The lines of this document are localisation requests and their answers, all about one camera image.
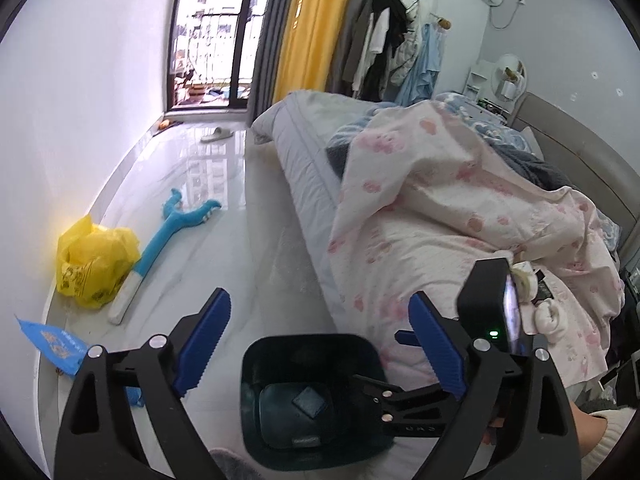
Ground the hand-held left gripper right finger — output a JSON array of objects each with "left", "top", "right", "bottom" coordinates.
[{"left": 407, "top": 291, "right": 583, "bottom": 480}]

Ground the yellow curtain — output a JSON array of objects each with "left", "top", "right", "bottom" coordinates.
[{"left": 272, "top": 0, "right": 361, "bottom": 106}]

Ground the dark grey blanket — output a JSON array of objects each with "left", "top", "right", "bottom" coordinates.
[{"left": 492, "top": 141, "right": 568, "bottom": 192}]

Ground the balcony glass door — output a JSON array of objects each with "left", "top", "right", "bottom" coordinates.
[{"left": 167, "top": 0, "right": 273, "bottom": 111}]

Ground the white wall cable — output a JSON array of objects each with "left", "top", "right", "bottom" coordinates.
[{"left": 487, "top": 0, "right": 527, "bottom": 30}]

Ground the bed with grey sheet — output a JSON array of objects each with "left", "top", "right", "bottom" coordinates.
[{"left": 250, "top": 90, "right": 626, "bottom": 401}]

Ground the person's right forearm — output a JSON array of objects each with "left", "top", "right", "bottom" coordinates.
[{"left": 570, "top": 400, "right": 638, "bottom": 480}]

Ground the white shelf unit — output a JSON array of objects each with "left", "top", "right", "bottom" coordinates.
[{"left": 465, "top": 60, "right": 497, "bottom": 102}]

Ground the light blue hanging garment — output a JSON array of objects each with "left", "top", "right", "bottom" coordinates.
[{"left": 397, "top": 22, "right": 447, "bottom": 107}]

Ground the pink paw print blanket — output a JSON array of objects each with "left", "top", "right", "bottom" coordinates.
[{"left": 327, "top": 100, "right": 623, "bottom": 386}]

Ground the dark trash bin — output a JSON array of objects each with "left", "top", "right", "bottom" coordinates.
[{"left": 239, "top": 335, "right": 396, "bottom": 471}]

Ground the grey bed headboard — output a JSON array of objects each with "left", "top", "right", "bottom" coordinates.
[{"left": 510, "top": 92, "right": 640, "bottom": 281}]

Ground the blue patterned quilt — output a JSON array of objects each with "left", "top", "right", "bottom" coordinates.
[{"left": 435, "top": 92, "right": 537, "bottom": 155}]

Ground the dark fleece cloth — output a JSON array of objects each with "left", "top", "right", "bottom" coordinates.
[{"left": 209, "top": 447, "right": 266, "bottom": 480}]

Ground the black hanging garment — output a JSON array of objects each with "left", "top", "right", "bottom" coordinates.
[{"left": 360, "top": 0, "right": 420, "bottom": 102}]

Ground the white fan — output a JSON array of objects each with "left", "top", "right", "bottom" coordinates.
[{"left": 492, "top": 52, "right": 529, "bottom": 102}]

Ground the blue dinosaur grabber toy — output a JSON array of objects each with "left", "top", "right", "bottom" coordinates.
[{"left": 108, "top": 188, "right": 222, "bottom": 324}]

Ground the yellow plastic bag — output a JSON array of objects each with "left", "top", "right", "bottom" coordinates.
[{"left": 56, "top": 214, "right": 142, "bottom": 310}]

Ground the dark blue square packet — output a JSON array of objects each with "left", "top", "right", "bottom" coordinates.
[{"left": 292, "top": 386, "right": 329, "bottom": 417}]

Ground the white clothes rail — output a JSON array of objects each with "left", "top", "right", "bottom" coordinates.
[{"left": 362, "top": 0, "right": 452, "bottom": 28}]

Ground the white hanging garment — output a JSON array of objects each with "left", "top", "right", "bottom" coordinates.
[{"left": 351, "top": 10, "right": 392, "bottom": 97}]

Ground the blue wet wipes packet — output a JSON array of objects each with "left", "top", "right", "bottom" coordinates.
[{"left": 14, "top": 314, "right": 146, "bottom": 408}]

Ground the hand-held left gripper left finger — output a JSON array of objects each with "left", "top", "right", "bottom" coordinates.
[{"left": 54, "top": 287, "right": 232, "bottom": 480}]

